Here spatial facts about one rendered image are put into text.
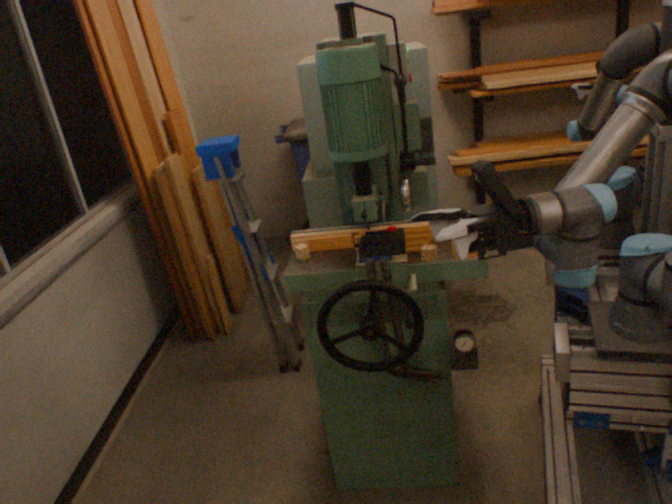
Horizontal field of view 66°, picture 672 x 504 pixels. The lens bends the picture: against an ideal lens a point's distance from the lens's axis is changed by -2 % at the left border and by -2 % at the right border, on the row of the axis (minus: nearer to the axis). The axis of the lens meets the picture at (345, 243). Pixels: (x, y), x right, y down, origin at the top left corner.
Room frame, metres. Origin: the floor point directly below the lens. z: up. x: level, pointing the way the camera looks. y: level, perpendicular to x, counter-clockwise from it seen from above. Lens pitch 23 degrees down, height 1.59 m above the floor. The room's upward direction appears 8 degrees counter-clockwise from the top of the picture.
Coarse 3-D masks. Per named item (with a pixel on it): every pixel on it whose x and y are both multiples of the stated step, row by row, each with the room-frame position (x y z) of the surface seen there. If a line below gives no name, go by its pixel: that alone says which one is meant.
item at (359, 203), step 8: (376, 192) 1.60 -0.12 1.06; (352, 200) 1.51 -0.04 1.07; (360, 200) 1.50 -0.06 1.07; (368, 200) 1.50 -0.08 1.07; (376, 200) 1.55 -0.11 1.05; (360, 208) 1.50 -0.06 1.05; (368, 208) 1.50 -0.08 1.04; (376, 208) 1.50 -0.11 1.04; (360, 216) 1.50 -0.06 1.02; (368, 216) 1.50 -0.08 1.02; (376, 216) 1.50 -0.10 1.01
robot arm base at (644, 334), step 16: (624, 304) 1.02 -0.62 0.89; (640, 304) 0.99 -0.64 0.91; (656, 304) 0.98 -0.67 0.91; (608, 320) 1.05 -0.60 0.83; (624, 320) 1.01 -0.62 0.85; (640, 320) 0.98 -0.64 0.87; (656, 320) 0.97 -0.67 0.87; (624, 336) 0.99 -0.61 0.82; (640, 336) 0.97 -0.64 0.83; (656, 336) 0.96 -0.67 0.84
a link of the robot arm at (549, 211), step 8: (544, 192) 0.88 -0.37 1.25; (536, 200) 0.85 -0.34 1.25; (544, 200) 0.85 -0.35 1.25; (552, 200) 0.85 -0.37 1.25; (536, 208) 0.84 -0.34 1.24; (544, 208) 0.84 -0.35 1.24; (552, 208) 0.84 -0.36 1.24; (560, 208) 0.84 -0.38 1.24; (544, 216) 0.83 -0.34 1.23; (552, 216) 0.83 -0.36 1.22; (560, 216) 0.83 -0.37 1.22; (544, 224) 0.83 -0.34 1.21; (552, 224) 0.83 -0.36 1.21; (560, 224) 0.83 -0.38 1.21; (544, 232) 0.84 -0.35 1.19; (552, 232) 0.84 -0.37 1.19
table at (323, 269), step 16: (448, 240) 1.50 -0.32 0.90; (320, 256) 1.52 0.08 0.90; (336, 256) 1.50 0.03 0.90; (352, 256) 1.48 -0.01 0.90; (416, 256) 1.42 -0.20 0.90; (448, 256) 1.39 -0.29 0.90; (288, 272) 1.43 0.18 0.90; (304, 272) 1.42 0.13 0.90; (320, 272) 1.41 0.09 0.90; (336, 272) 1.40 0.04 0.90; (352, 272) 1.39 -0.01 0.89; (416, 272) 1.37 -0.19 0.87; (432, 272) 1.36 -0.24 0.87; (448, 272) 1.36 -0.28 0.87; (464, 272) 1.35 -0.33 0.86; (480, 272) 1.34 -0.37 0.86; (288, 288) 1.42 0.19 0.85; (304, 288) 1.41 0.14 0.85; (320, 288) 1.41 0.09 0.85; (416, 288) 1.28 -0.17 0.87
